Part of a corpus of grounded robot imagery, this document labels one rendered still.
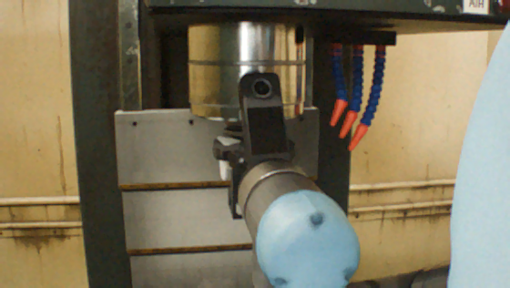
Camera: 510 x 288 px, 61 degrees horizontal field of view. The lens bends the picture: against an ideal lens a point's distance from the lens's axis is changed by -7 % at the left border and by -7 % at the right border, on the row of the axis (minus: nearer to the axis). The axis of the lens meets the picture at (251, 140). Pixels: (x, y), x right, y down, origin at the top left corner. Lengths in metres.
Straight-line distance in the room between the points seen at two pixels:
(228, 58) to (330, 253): 0.30
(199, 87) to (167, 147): 0.50
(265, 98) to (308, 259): 0.23
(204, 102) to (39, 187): 1.06
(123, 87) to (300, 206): 0.78
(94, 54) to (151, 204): 0.38
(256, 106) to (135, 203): 0.67
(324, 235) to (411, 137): 1.37
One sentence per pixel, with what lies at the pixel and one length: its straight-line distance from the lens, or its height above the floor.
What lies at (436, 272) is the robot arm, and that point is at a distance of 0.40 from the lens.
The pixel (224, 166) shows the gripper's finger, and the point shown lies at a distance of 0.62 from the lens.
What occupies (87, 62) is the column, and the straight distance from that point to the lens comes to 1.13.
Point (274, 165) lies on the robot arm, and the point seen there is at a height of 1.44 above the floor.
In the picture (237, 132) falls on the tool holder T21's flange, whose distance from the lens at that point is 0.62.
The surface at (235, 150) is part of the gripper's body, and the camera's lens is 0.54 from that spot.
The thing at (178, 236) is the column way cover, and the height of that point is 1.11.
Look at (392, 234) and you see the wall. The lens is 1.78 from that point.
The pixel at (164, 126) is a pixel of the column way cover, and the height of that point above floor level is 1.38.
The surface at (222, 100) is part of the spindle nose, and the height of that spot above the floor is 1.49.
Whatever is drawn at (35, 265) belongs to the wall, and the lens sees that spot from 1.70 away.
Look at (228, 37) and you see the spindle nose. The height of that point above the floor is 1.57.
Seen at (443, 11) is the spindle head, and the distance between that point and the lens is 0.51.
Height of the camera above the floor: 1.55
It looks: 11 degrees down
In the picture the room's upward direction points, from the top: straight up
